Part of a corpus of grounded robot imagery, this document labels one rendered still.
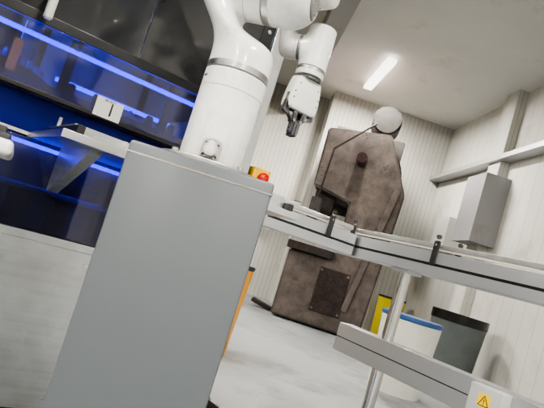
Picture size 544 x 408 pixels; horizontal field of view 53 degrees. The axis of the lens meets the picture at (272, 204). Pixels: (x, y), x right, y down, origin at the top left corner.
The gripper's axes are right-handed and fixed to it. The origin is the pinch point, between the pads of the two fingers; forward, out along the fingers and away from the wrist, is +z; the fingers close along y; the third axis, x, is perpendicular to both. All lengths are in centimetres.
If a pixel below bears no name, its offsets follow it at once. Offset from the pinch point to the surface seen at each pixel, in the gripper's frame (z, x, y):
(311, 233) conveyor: 23, -50, -56
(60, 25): -9, -40, 62
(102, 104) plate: 7, -39, 43
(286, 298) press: 84, -427, -338
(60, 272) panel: 60, -40, 39
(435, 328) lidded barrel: 53, -138, -261
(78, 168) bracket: 29, -16, 49
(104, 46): -9, -40, 48
